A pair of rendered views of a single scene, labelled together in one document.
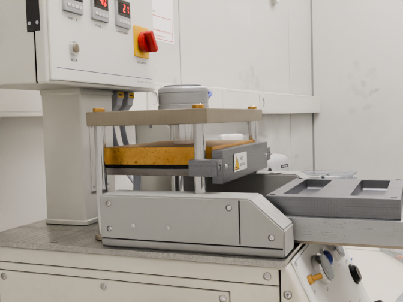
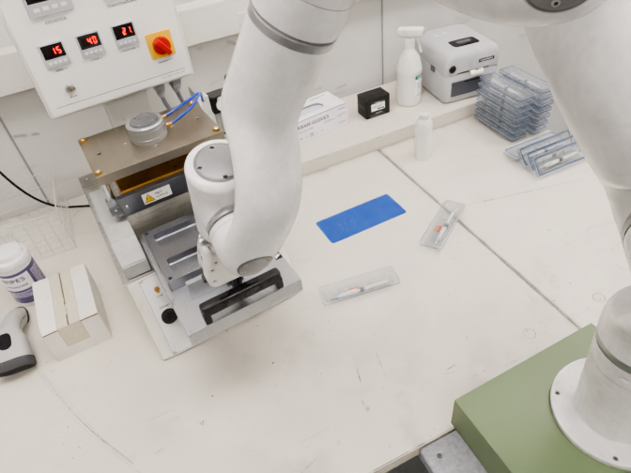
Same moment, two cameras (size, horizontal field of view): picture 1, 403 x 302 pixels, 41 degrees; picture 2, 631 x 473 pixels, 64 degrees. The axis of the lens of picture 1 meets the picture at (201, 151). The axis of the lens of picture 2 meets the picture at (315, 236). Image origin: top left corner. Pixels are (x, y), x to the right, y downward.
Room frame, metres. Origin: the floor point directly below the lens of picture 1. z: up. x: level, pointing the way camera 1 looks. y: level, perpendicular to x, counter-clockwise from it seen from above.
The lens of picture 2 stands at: (0.34, -0.87, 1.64)
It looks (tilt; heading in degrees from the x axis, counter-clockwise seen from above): 42 degrees down; 43
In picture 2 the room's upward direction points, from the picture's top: 8 degrees counter-clockwise
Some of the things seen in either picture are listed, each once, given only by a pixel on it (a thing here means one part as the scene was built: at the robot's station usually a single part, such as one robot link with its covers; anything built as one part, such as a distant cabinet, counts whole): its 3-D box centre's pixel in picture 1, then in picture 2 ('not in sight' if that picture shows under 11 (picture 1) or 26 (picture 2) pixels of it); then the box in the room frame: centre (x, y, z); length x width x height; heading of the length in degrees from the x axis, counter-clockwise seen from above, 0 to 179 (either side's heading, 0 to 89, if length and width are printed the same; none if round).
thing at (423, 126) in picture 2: not in sight; (423, 135); (1.53, -0.26, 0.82); 0.05 x 0.05 x 0.14
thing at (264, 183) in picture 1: (256, 191); not in sight; (0.94, -0.10, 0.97); 0.26 x 0.05 x 0.07; 68
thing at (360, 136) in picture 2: not in sight; (376, 116); (1.63, -0.03, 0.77); 0.84 x 0.30 x 0.04; 153
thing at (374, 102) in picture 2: not in sight; (373, 102); (1.62, -0.03, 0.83); 0.09 x 0.06 x 0.07; 153
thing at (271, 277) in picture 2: not in sight; (242, 295); (0.68, -0.37, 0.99); 0.15 x 0.02 x 0.04; 158
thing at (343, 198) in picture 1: (340, 195); (204, 239); (0.75, -0.19, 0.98); 0.20 x 0.17 x 0.03; 158
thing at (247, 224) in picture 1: (193, 220); (117, 229); (0.68, 0.01, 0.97); 0.25 x 0.05 x 0.07; 68
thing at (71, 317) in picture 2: not in sight; (71, 310); (0.54, 0.09, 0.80); 0.19 x 0.13 x 0.09; 63
